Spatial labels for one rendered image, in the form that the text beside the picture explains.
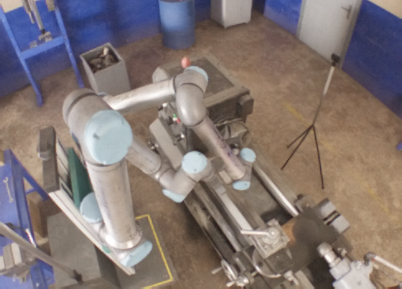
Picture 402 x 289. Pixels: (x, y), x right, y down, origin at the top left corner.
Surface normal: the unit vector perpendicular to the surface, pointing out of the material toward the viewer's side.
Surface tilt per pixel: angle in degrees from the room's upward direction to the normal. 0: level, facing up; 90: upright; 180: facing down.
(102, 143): 83
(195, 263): 0
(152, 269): 0
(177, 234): 0
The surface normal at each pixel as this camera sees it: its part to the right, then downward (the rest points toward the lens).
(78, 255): 0.00, -0.65
